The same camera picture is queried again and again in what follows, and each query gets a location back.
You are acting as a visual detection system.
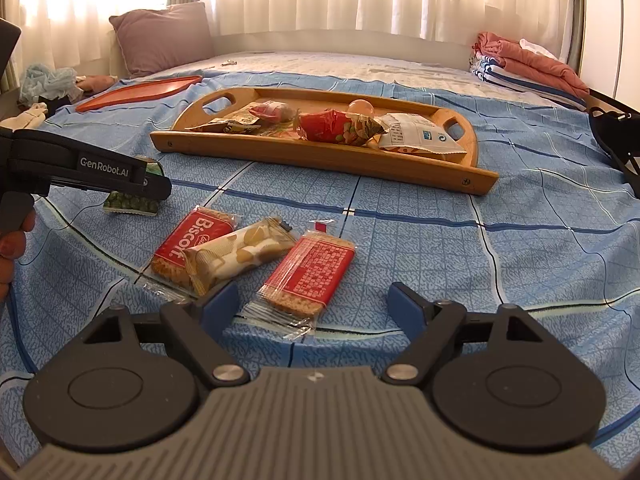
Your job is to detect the black strapped bag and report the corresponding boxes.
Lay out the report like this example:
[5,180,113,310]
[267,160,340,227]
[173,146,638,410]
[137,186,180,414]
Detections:
[586,87,640,187]

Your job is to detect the pink cloth item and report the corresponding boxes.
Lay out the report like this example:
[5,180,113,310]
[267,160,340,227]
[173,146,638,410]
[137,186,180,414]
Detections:
[79,75,119,94]

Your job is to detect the folded blankets pile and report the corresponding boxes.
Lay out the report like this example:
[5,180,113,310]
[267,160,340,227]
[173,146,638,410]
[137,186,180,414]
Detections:
[472,32,592,99]

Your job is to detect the red white-lettered biscuit packet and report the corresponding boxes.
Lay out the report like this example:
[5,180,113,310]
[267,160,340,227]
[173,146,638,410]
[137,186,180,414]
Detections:
[141,205,240,302]

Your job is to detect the purple pillow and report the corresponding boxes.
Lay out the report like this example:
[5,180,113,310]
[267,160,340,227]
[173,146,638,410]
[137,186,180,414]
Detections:
[109,1,216,79]

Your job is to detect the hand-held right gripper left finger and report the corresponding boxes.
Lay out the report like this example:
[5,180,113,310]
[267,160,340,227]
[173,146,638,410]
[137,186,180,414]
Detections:
[82,280,251,388]

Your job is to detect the red nut packet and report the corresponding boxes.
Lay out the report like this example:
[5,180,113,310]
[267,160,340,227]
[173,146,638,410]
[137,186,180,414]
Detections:
[298,109,387,149]

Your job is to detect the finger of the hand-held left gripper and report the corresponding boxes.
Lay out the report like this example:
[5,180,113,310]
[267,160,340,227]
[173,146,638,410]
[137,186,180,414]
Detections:
[50,172,173,201]

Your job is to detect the gold snack packet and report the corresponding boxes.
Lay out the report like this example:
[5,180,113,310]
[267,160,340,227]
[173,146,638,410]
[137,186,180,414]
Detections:
[186,110,262,135]

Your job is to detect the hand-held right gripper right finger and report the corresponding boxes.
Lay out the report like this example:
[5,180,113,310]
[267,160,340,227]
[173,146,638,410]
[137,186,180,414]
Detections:
[382,281,543,387]

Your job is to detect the dark red chocolate bar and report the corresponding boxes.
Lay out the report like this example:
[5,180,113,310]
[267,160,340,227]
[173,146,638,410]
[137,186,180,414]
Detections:
[248,101,299,124]

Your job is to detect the white patterned bedsheet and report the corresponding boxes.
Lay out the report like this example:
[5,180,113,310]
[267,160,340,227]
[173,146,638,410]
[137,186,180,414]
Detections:
[165,51,566,106]

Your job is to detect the white folded cloth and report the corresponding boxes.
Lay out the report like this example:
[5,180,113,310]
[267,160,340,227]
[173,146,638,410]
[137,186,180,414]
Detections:
[519,38,557,59]

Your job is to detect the crumpled light blue cloth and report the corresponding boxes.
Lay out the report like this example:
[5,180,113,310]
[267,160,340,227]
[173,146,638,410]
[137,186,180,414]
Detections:
[19,64,82,106]

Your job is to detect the person's left hand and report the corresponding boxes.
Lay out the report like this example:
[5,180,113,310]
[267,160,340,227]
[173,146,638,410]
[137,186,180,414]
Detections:
[0,210,37,301]

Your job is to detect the white snack packet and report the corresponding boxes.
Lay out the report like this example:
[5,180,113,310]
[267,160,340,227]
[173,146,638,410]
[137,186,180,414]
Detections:
[375,112,467,162]

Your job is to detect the beige cloth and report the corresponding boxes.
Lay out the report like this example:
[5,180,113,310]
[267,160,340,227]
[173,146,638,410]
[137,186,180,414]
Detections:
[0,102,49,132]

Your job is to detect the white bed frame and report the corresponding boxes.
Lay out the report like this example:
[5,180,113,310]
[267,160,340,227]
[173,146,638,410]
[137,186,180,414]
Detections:
[212,29,476,68]

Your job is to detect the green pea packet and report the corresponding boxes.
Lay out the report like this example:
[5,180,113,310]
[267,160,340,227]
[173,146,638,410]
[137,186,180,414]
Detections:
[102,156,166,217]

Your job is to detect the orange plastic tray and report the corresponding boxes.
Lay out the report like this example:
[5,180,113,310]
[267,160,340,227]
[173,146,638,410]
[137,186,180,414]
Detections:
[75,75,204,113]

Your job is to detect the cream tan-patched snack packet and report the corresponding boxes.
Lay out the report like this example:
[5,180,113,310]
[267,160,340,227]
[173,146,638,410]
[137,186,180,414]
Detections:
[181,217,297,297]

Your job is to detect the red clear-wrapped biscuit packet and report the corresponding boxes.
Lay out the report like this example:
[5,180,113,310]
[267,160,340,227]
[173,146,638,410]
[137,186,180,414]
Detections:
[243,219,357,343]

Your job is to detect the wooden tray with handles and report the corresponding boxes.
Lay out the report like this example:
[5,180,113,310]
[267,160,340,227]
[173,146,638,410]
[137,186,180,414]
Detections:
[150,86,499,196]

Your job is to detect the blue white striped towel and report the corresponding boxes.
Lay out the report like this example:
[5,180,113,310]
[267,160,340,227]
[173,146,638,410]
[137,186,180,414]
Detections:
[469,54,589,112]

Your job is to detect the blue patterned blanket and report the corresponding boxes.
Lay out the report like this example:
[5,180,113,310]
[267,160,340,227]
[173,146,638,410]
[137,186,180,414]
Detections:
[0,67,640,467]

